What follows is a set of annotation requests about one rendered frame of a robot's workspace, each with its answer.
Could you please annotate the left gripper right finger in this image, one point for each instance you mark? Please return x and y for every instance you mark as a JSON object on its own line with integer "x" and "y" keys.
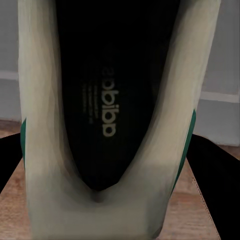
{"x": 218, "y": 176}

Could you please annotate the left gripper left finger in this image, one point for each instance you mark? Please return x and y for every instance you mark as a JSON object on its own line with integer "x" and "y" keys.
{"x": 10, "y": 156}

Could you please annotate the gym shoe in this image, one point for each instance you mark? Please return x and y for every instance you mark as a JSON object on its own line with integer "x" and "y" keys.
{"x": 109, "y": 91}

